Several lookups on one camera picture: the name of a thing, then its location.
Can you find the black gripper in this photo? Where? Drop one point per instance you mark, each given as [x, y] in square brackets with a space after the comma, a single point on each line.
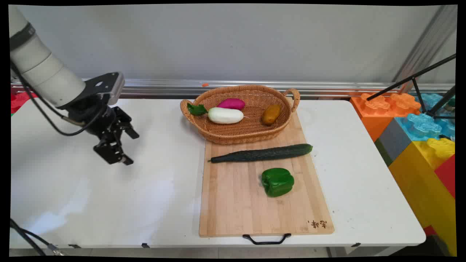
[95, 118]

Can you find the brown potato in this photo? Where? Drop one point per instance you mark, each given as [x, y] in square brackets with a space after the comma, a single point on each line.
[271, 114]

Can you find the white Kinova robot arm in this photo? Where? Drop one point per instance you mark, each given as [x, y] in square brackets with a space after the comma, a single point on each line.
[40, 69]

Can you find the red foam puzzle block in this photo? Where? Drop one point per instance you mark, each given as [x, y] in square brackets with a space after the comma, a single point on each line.
[20, 102]

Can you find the white radish with green leaves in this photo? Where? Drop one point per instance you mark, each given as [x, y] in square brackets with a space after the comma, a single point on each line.
[224, 115]

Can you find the purple sweet potato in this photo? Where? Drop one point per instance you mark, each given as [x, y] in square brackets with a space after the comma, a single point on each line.
[232, 103]

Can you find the woven wicker basket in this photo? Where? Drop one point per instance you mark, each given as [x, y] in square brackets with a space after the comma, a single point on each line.
[251, 127]

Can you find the long dark green cucumber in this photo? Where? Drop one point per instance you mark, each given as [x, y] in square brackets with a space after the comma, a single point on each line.
[262, 153]

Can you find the green bell pepper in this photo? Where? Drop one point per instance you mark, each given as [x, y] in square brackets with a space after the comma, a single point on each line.
[277, 182]

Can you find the orange foam block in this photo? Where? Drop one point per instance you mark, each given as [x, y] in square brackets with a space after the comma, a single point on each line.
[375, 112]

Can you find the grey foam block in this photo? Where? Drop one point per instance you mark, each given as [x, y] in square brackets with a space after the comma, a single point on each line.
[395, 140]

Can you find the blue foam block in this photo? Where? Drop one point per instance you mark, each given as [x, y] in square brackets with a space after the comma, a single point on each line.
[422, 125]

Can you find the black tripod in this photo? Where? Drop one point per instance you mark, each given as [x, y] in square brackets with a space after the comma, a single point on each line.
[418, 78]

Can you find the large colourful toy bricks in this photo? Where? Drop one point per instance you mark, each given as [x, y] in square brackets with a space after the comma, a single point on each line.
[422, 182]

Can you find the wrist camera with black bracket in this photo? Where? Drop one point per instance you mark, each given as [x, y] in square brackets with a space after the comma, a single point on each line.
[107, 85]

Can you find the aluminium rail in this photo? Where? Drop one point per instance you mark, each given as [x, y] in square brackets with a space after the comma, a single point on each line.
[327, 88]

